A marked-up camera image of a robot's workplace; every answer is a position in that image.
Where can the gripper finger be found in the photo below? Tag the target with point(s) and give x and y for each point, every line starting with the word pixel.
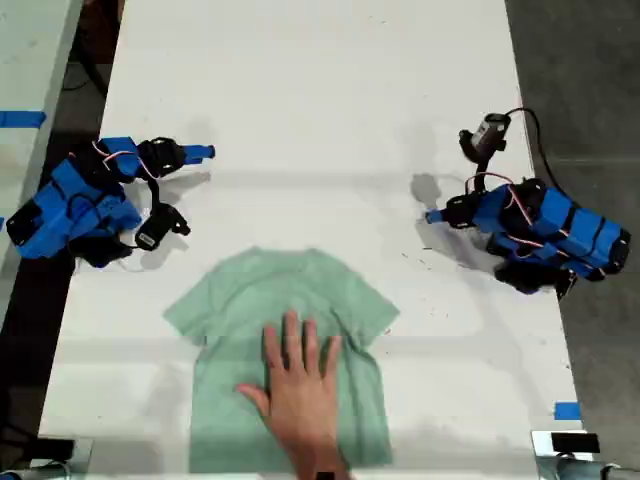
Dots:
pixel 190 160
pixel 197 150
pixel 439 214
pixel 442 220

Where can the pale green T-shirt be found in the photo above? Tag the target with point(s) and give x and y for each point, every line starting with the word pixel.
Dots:
pixel 225 320

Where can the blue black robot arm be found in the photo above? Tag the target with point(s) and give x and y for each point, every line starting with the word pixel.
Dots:
pixel 565 230
pixel 65 210

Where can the person's hand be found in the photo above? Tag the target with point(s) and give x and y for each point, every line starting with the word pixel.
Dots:
pixel 300 400

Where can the long blue tape strip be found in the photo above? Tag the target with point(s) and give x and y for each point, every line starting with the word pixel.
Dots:
pixel 20 119

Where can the grey side table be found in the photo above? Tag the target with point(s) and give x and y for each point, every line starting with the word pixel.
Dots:
pixel 30 60

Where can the short blue tape strip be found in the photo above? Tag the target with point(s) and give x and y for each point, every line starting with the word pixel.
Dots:
pixel 567 411

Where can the small black box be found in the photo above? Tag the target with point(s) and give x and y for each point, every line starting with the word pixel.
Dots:
pixel 56 449
pixel 575 443

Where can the black camera stalk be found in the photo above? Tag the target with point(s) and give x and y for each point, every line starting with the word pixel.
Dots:
pixel 155 192
pixel 482 172

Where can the black camera box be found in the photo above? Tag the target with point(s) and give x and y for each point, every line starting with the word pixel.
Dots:
pixel 485 134
pixel 156 229

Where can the silver table bracket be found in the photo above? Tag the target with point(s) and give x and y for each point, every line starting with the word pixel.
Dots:
pixel 542 457
pixel 82 455

